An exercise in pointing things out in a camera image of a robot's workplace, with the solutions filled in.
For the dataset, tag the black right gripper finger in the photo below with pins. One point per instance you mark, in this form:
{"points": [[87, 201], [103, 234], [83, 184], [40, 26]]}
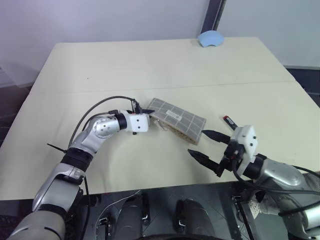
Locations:
{"points": [[216, 135], [203, 157]]}

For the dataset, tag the light blue fan-shaped object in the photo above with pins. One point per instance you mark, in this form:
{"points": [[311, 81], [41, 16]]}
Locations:
{"points": [[211, 39]]}

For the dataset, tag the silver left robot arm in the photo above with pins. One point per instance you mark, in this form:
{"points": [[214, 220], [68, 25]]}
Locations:
{"points": [[75, 160]]}

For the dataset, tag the black zip tie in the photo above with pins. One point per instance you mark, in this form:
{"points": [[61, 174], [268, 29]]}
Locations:
{"points": [[57, 147]]}

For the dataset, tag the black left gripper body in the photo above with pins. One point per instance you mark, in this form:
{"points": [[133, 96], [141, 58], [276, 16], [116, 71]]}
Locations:
{"points": [[135, 109]]}

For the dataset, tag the red marker pen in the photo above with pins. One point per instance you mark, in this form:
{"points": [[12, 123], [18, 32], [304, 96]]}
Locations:
{"points": [[229, 121]]}

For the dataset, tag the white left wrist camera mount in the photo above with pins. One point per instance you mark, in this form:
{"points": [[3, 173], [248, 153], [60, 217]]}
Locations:
{"points": [[139, 124]]}

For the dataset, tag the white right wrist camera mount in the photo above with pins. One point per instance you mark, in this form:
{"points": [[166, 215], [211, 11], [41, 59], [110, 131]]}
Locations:
{"points": [[246, 142]]}

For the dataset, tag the grey patterned cloth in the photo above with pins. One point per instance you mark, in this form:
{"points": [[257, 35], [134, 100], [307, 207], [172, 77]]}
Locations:
{"points": [[263, 205]]}

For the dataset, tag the dark vertical wall post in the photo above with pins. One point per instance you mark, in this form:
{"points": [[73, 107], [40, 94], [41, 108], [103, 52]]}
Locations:
{"points": [[213, 15]]}

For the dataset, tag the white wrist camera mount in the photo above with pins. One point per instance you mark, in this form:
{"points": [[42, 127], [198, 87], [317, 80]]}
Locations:
{"points": [[246, 142], [139, 124]]}

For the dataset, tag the grey grid pattern pouch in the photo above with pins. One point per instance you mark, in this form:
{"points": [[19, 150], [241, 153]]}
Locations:
{"points": [[178, 119]]}

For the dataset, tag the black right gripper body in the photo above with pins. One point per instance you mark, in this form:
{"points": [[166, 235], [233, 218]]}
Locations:
{"points": [[231, 156]]}

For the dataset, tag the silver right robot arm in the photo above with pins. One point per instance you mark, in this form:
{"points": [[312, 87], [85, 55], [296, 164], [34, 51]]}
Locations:
{"points": [[282, 175]]}

